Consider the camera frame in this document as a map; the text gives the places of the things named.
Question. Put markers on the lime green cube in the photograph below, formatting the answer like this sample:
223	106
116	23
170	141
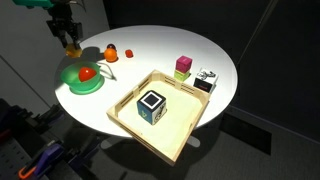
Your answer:
181	75

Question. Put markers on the yellow apple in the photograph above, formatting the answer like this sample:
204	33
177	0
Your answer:
73	51

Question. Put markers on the blue cube black white square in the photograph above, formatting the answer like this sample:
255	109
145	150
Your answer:
151	106

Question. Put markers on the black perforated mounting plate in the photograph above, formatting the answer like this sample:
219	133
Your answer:
10	160

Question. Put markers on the small red tomato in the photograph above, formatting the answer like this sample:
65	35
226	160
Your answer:
129	53

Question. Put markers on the big red tomato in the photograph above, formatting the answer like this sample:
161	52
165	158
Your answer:
86	74

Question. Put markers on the pink cube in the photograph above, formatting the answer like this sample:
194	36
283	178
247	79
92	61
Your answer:
184	63

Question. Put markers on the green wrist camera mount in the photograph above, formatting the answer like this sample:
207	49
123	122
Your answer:
33	3

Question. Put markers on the wooden tray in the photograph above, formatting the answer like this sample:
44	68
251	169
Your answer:
173	133

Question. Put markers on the black white patterned cube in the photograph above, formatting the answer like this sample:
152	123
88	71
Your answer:
206	80

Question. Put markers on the orange fruit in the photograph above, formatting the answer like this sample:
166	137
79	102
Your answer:
110	55

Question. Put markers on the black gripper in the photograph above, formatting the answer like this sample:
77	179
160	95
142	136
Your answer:
61	20

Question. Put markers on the green plastic bowl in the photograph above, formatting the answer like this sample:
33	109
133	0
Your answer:
71	80

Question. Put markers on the dark purple plum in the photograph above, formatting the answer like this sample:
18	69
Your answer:
111	46

